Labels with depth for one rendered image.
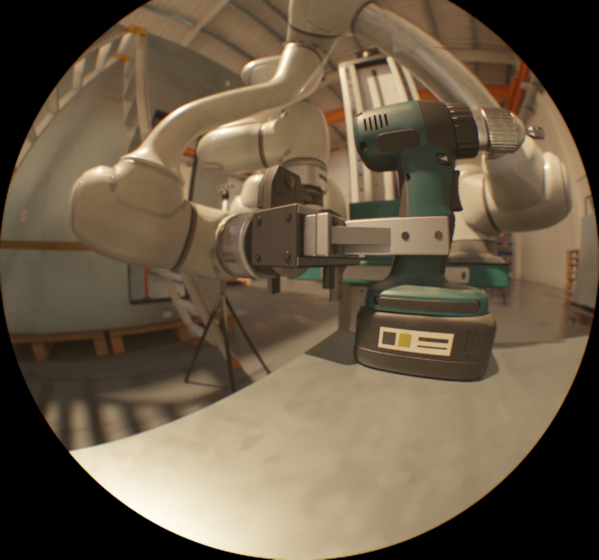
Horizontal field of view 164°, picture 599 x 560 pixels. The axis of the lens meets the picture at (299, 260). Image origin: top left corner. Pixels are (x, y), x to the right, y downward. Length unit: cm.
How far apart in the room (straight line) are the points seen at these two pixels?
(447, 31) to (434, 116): 867
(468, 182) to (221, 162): 58
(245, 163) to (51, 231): 170
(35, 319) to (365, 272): 211
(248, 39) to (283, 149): 839
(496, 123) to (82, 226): 39
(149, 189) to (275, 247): 16
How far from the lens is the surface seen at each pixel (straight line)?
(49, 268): 191
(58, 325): 197
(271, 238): 17
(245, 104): 37
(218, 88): 284
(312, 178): 37
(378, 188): 85
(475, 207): 56
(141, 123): 136
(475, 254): 58
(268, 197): 23
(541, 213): 51
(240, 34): 862
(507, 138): 21
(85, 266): 185
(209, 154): 46
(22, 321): 208
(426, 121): 19
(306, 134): 40
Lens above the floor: 74
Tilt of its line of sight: level
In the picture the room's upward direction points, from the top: 1 degrees clockwise
